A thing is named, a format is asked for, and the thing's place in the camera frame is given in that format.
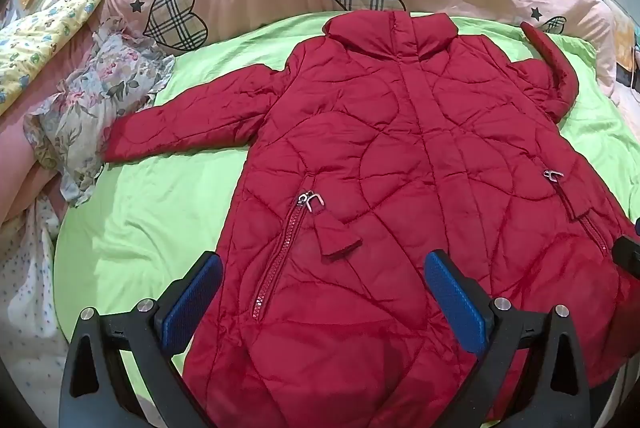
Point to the white dotted sheet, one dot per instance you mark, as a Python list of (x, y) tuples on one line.
[(25, 288)]

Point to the yellow floral cloth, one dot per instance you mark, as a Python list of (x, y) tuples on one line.
[(40, 38)]

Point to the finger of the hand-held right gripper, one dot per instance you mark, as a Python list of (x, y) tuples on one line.
[(627, 258)]

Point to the red quilted coat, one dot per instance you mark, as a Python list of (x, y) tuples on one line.
[(400, 158)]

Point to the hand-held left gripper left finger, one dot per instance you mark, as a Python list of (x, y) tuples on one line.
[(192, 303)]

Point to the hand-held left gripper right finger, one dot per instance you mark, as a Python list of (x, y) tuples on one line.
[(455, 303)]

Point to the grey floral ruffled cloth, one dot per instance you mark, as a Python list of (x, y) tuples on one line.
[(100, 108)]

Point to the green bed sheet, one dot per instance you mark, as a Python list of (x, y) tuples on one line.
[(165, 208)]

